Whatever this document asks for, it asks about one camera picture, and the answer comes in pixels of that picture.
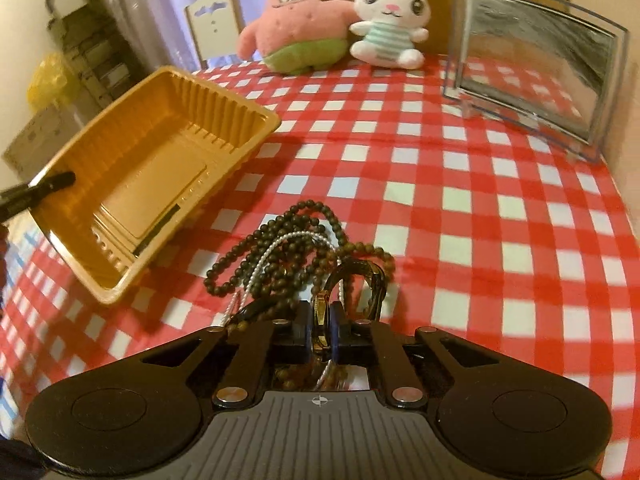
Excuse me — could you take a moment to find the yellow plastic tray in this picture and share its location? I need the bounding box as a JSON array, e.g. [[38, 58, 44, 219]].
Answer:
[[30, 66, 281, 304]]

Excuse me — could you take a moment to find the white pearl chain necklace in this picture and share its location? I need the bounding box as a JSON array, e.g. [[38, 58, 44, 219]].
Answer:
[[221, 231, 346, 391]]

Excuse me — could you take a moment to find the dark brown bead necklace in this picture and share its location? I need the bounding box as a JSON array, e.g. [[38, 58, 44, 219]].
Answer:
[[203, 199, 396, 331]]

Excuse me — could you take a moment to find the blue white checkered bedding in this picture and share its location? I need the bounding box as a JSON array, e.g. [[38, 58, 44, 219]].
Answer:
[[1, 214, 39, 441]]

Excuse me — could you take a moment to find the cardboard box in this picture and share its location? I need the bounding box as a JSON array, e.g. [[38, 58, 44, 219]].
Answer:
[[2, 105, 84, 182]]

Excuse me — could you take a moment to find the yellow plastic bag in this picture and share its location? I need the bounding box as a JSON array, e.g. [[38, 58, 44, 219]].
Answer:
[[27, 52, 80, 112]]

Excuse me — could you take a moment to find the red white checkered tablecloth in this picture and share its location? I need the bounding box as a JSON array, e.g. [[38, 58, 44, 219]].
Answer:
[[1, 60, 639, 479]]

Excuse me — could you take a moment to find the cream wooden chair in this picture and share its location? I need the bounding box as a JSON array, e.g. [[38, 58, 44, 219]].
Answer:
[[184, 0, 244, 68]]

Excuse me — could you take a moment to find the pink starfish plush toy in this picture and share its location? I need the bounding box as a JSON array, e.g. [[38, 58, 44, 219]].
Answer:
[[236, 0, 359, 75]]

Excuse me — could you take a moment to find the white bunny plush toy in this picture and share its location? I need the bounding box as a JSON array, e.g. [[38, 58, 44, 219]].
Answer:
[[349, 0, 431, 70]]

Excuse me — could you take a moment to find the glass sand picture frame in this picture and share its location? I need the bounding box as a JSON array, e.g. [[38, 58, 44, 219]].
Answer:
[[442, 0, 629, 162]]

